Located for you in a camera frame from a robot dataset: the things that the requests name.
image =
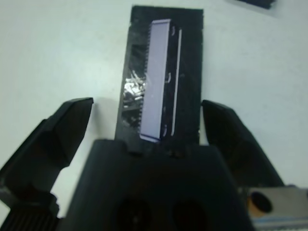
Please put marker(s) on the black box white inlay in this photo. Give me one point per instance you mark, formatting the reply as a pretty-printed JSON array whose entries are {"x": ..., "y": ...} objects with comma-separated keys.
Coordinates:
[{"x": 255, "y": 3}]

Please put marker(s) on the black box lid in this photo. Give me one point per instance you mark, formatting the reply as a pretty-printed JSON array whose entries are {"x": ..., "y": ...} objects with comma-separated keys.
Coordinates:
[{"x": 187, "y": 72}]

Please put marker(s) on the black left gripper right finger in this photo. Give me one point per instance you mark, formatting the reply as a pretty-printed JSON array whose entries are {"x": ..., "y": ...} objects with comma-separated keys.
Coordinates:
[{"x": 235, "y": 144}]

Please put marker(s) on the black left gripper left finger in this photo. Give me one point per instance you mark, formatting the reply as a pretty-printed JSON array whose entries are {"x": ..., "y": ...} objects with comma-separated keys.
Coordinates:
[{"x": 48, "y": 144}]

